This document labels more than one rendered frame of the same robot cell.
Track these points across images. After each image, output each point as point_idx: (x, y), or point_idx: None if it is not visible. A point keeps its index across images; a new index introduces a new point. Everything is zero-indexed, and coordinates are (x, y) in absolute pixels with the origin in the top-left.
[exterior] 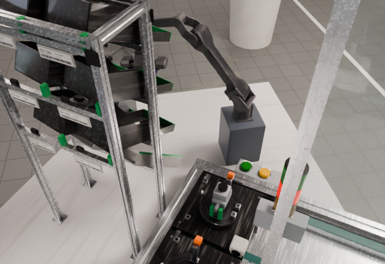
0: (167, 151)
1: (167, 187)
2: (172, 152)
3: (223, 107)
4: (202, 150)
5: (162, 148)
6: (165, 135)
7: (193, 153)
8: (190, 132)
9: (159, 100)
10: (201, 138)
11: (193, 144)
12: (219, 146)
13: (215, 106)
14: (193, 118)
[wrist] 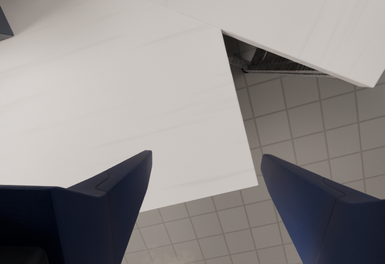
0: None
1: None
2: None
3: None
4: None
5: None
6: (153, 46)
7: None
8: (93, 67)
9: (194, 177)
10: (60, 43)
11: (74, 20)
12: (8, 17)
13: (55, 166)
14: (95, 119)
